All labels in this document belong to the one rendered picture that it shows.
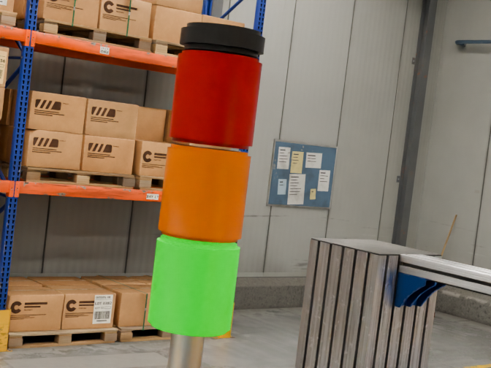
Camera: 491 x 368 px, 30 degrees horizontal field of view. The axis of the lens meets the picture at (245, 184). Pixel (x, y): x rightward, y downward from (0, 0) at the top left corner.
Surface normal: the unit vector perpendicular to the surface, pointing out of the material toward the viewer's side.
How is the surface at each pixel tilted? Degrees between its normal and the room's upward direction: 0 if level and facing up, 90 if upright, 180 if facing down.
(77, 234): 90
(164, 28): 91
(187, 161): 90
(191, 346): 90
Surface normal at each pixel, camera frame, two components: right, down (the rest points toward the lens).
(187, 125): -0.49, -0.01
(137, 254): 0.62, 0.11
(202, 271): 0.26, 0.08
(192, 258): 0.01, 0.05
